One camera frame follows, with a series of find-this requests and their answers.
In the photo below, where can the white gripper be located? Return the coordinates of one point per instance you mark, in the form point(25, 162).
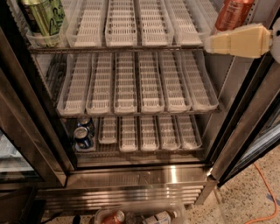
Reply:
point(276, 39)

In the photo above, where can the red coke can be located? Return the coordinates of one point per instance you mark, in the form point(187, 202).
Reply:
point(232, 14)

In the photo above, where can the top shelf rightmost tray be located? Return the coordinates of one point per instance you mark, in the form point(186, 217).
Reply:
point(209, 10)

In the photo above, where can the shelf tray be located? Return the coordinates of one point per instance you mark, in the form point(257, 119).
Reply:
point(107, 130)
point(93, 148)
point(189, 133)
point(75, 88)
point(199, 84)
point(209, 10)
point(87, 23)
point(155, 24)
point(125, 98)
point(100, 87)
point(121, 27)
point(175, 93)
point(168, 133)
point(189, 24)
point(152, 100)
point(128, 134)
point(43, 38)
point(149, 137)

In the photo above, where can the fridge glass door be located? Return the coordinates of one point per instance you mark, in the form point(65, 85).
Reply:
point(251, 129)

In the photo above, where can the stainless steel fridge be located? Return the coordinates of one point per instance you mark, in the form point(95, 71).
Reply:
point(41, 170)

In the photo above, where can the blue can rear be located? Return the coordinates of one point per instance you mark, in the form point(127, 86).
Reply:
point(88, 123)

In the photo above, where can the blue can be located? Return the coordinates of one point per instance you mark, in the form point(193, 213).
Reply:
point(82, 138)
point(88, 123)

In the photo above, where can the bottom shelf leftmost tray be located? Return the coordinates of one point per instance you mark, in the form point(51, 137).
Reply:
point(93, 148)

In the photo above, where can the blue can front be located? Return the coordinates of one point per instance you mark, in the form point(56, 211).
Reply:
point(82, 138)

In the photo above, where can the top shelf leftmost tray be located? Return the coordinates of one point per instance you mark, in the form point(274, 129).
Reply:
point(43, 38)

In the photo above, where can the green drink can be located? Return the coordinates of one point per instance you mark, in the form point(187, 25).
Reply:
point(46, 17)

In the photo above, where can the red can in bin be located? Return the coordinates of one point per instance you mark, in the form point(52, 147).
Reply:
point(117, 217)

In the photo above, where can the clear plastic bin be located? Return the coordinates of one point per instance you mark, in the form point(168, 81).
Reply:
point(135, 212)

